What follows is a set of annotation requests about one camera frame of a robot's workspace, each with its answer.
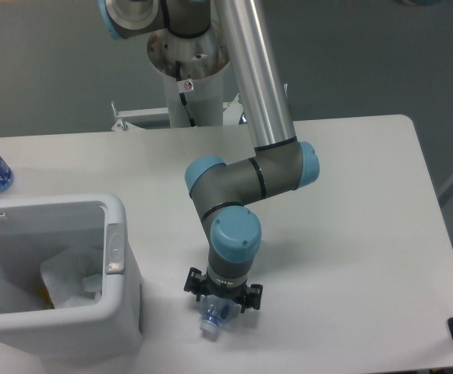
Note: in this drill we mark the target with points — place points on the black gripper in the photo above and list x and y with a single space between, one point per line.
200 284

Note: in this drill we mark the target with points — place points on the clear crushed plastic bottle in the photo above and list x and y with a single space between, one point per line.
215 312

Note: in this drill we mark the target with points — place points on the white paper trash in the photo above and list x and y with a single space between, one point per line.
74 276

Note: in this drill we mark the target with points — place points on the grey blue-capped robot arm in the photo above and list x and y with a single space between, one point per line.
222 191

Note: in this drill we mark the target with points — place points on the yellow packaging trash in can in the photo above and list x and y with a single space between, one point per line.
43 291

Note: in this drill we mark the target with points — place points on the white plastic trash can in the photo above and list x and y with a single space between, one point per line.
33 230

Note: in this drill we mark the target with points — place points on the white pedestal base brackets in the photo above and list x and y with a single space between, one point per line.
152 113

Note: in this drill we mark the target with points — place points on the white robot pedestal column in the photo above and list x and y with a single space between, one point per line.
204 58

